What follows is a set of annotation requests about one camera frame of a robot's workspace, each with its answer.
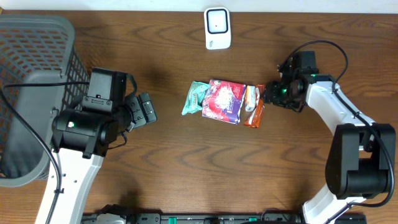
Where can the purple red snack packet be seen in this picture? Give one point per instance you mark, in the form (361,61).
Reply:
(223,101)

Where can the orange red snack packet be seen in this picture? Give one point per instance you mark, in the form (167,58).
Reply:
(254,119)

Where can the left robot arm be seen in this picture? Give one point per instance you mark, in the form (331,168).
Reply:
(80,142)

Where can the teal wipes packet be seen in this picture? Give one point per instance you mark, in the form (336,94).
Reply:
(195,97)

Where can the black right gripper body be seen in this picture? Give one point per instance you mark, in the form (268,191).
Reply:
(282,96)

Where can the white orange small packet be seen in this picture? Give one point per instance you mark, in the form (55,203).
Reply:
(251,98)

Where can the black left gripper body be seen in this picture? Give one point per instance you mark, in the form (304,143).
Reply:
(137,109)

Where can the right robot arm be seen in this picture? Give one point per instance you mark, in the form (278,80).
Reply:
(360,163)

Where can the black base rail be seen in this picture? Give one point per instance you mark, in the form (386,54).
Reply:
(118,214)

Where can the grey plastic basket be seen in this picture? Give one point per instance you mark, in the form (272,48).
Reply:
(41,73)

